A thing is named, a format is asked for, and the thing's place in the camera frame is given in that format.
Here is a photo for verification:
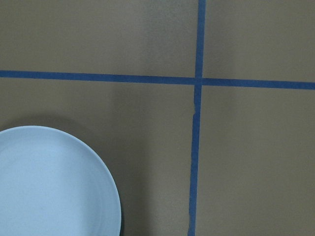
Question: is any blue plate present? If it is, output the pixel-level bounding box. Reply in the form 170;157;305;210
0;126;122;236

